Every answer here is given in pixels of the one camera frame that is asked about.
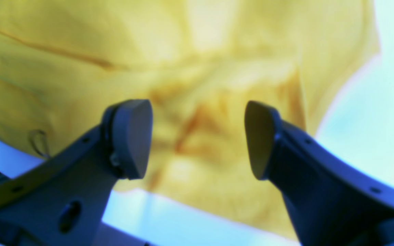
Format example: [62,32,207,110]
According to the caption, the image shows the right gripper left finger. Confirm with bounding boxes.
[0,99,153,246]

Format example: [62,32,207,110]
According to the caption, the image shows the yellow T-shirt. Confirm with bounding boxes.
[0,0,379,240]

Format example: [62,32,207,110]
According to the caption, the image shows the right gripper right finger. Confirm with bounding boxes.
[245,101,394,246]

